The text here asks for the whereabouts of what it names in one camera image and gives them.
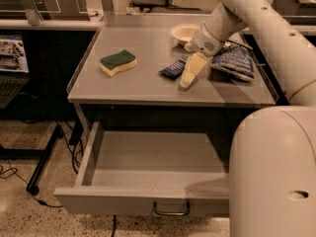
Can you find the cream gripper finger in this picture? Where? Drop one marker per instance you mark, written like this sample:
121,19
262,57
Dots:
194,65

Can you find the green yellow sponge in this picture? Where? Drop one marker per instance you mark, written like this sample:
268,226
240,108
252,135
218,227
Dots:
118,62

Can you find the metal drawer handle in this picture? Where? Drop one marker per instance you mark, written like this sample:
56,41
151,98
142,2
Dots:
171,209

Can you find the blue chip bag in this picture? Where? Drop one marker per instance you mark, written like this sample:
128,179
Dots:
235,60

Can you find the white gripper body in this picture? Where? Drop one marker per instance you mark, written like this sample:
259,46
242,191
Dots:
204,42

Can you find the blue rxbar blueberry wrapper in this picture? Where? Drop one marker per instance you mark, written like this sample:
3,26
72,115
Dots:
174,70

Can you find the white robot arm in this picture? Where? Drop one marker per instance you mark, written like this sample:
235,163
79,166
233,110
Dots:
272,168

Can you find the black desk leg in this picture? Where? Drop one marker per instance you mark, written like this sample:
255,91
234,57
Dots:
41,155

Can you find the white paper bowl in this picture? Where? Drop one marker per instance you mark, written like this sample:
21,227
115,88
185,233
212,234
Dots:
183,33

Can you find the grey metal cabinet table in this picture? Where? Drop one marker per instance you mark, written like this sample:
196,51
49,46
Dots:
139,99

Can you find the grey open top drawer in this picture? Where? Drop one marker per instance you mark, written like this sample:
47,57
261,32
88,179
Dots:
124,172

